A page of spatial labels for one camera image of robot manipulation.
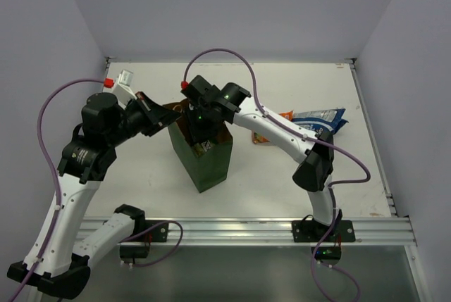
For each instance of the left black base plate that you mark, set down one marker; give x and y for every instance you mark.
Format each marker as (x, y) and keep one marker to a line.
(141, 251)

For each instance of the orange snack packet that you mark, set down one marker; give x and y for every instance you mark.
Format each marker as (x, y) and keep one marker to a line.
(262, 137)

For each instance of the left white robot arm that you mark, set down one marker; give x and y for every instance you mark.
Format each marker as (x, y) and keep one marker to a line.
(57, 265)

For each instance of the aluminium mounting rail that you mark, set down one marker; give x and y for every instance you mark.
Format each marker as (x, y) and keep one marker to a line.
(284, 232)

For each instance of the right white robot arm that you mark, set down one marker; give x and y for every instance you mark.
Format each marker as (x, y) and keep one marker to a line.
(236, 105)

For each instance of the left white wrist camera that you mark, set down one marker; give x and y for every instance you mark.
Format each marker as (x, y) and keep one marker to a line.
(120, 87)

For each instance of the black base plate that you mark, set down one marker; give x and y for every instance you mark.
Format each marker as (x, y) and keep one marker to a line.
(141, 251)
(330, 250)

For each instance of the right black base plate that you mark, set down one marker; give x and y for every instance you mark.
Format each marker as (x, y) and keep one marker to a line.
(330, 250)

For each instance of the green white snack bar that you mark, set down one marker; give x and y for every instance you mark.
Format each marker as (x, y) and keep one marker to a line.
(200, 148)

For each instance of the green paper bag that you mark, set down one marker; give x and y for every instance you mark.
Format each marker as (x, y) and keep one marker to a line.
(208, 170)

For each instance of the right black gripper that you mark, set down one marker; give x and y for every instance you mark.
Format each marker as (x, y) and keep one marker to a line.
(199, 133)

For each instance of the blue snack packet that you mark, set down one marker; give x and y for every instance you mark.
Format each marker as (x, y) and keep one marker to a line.
(333, 127)
(309, 119)

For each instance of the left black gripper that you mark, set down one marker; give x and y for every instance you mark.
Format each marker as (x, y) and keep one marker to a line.
(146, 113)

